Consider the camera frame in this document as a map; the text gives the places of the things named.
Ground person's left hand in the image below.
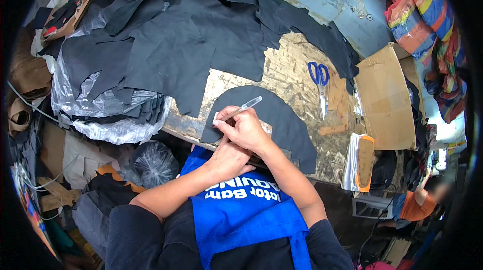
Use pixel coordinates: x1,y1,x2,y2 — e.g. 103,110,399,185
206,136,257,185

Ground person's right hand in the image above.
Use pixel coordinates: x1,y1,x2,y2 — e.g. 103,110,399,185
212,106,273,155

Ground clear plastic pen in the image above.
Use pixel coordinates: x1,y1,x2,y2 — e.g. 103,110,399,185
211,96,263,127

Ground arched black leather piece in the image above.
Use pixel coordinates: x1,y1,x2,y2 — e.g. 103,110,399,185
200,85,318,175

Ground person's body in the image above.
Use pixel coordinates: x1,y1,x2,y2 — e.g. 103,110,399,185
106,146,355,270

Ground black plastic bag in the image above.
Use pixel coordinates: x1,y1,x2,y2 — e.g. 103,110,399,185
130,141,180,190

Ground worn wooden work board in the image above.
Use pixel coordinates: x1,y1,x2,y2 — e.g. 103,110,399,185
162,30,369,186

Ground small wooden block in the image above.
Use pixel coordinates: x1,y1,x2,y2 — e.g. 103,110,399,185
319,124,349,136

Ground stack of white sheets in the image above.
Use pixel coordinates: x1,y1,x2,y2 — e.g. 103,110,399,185
340,132,362,191

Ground thin metal tool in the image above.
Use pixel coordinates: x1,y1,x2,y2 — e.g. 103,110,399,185
352,83,365,124

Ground pile of black leather pieces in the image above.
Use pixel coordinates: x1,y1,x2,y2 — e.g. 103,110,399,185
60,0,361,118

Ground clear plastic sheet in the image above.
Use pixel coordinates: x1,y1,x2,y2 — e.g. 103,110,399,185
51,2,173,146

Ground orange edged insole pattern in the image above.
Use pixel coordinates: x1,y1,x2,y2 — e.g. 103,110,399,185
355,134,376,193

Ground brown cardboard box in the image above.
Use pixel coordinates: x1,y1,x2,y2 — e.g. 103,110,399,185
353,42,425,151

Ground heap of cardboard and cloth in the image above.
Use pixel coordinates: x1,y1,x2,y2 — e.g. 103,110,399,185
9,119,147,267

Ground white sewing machine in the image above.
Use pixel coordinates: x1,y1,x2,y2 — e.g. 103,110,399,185
426,146,450,177

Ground heap of striped woven bags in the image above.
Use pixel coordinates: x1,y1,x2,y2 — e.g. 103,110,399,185
337,0,469,124

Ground cardboard tray with scraps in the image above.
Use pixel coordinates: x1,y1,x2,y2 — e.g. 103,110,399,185
40,0,95,43

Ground brown paper rolls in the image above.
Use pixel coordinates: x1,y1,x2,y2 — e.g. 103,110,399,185
7,28,54,137

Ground blue handled scissors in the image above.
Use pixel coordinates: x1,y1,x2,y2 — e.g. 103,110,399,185
307,61,330,121

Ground grey metal frame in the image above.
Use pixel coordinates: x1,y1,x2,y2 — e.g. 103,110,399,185
352,194,395,220

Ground white cable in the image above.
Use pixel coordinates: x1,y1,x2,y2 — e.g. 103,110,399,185
6,79,62,124

